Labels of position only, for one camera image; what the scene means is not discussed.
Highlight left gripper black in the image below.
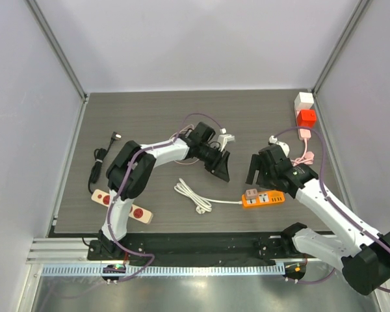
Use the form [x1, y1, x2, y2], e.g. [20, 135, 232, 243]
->
[196, 143, 229, 182]

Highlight pink plug adapter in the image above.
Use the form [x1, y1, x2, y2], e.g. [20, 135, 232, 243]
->
[244, 188, 258, 200]

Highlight white power strip cord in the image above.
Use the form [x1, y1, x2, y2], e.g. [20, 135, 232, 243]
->
[174, 177, 244, 215]

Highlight orange power strip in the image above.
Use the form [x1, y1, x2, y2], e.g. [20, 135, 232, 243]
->
[242, 190, 285, 209]

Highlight pink power cord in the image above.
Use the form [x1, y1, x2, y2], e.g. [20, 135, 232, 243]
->
[291, 138, 315, 166]

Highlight pink white power strip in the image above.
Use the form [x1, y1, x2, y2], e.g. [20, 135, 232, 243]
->
[294, 109, 311, 141]

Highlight red cube adapter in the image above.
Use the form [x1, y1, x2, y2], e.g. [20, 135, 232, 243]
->
[296, 109, 317, 128]

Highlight white cube adapter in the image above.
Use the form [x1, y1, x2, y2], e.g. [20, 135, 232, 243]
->
[294, 92, 315, 111]

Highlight black power cord with plug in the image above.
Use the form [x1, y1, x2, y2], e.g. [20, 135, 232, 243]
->
[88, 131, 123, 196]

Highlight beige power strip red sockets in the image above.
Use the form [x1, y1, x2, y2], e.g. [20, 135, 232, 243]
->
[91, 189, 153, 224]

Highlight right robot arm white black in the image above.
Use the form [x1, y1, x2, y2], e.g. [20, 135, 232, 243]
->
[246, 144, 390, 295]

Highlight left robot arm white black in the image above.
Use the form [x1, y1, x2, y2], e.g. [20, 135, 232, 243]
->
[98, 122, 235, 260]

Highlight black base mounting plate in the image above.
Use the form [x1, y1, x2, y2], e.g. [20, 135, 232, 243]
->
[87, 231, 302, 267]

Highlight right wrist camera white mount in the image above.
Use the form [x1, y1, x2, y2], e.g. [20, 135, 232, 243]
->
[268, 136, 290, 157]

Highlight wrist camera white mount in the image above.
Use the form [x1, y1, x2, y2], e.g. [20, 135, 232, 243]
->
[217, 128, 235, 151]
[268, 136, 290, 157]

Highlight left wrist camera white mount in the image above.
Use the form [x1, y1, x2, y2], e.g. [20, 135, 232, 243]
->
[217, 128, 235, 151]

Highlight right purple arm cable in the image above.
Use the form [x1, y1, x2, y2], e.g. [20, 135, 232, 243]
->
[274, 127, 390, 293]

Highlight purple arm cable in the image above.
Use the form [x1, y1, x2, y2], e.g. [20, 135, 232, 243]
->
[274, 127, 390, 293]
[105, 112, 225, 282]

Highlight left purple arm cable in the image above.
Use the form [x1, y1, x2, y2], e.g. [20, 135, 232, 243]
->
[105, 112, 225, 282]

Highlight white slotted cable duct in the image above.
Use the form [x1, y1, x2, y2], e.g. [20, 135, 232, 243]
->
[42, 263, 285, 278]

